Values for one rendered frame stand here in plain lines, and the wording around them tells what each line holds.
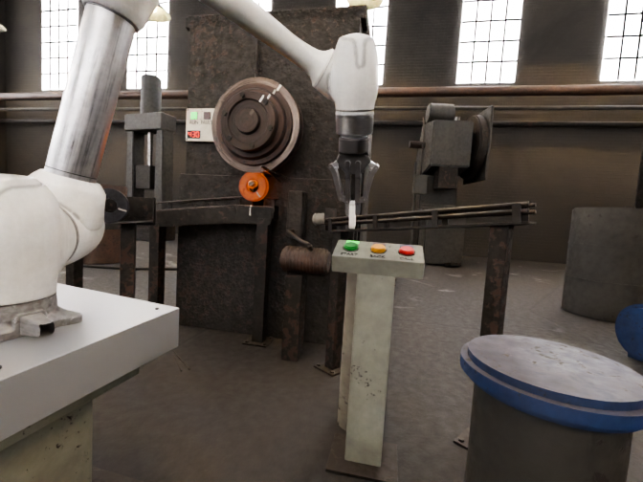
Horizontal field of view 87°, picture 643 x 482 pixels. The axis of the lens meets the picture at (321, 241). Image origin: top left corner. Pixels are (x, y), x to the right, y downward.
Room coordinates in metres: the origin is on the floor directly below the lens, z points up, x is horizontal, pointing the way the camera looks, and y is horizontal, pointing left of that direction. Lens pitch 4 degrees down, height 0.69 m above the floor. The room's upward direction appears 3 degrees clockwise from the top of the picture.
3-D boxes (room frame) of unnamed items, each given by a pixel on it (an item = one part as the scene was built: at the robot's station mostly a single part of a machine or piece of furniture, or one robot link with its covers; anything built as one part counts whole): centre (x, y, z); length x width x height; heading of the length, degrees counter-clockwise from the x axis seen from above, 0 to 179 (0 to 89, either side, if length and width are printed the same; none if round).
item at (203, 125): (1.96, 0.68, 1.15); 0.26 x 0.02 x 0.18; 79
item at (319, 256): (1.59, 0.07, 0.27); 0.22 x 0.13 x 0.53; 79
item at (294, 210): (1.75, 0.13, 0.68); 0.11 x 0.08 x 0.24; 169
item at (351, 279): (1.09, -0.15, 0.26); 0.12 x 0.12 x 0.52
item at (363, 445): (0.93, -0.16, 0.31); 0.24 x 0.16 x 0.62; 79
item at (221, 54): (2.21, 0.28, 0.88); 1.08 x 0.73 x 1.76; 79
